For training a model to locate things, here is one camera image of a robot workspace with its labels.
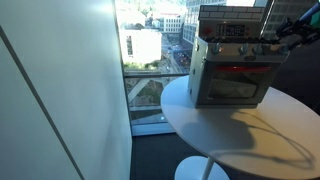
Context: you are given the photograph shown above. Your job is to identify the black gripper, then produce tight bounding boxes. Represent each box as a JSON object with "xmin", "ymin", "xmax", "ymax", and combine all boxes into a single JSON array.
[{"xmin": 275, "ymin": 18, "xmax": 316, "ymax": 52}]

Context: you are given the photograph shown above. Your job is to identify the grey toy oven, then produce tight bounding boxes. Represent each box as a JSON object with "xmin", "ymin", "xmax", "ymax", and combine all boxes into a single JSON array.
[{"xmin": 187, "ymin": 4, "xmax": 291, "ymax": 109}]

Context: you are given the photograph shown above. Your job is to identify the round white table top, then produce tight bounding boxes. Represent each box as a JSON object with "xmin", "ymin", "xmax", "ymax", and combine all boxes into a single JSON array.
[{"xmin": 160, "ymin": 75, "xmax": 320, "ymax": 180}]

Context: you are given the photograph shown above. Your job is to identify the white building outside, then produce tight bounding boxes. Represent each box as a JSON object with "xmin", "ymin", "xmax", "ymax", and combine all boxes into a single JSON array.
[{"xmin": 118, "ymin": 28, "xmax": 163, "ymax": 65}]

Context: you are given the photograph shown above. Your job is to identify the dark window rail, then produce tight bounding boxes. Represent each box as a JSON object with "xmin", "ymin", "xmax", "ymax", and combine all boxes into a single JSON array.
[{"xmin": 123, "ymin": 72, "xmax": 191, "ymax": 80}]

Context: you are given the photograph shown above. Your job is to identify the white table pedestal base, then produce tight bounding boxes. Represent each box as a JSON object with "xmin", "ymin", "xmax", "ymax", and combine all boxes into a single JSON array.
[{"xmin": 174, "ymin": 155, "xmax": 231, "ymax": 180}]

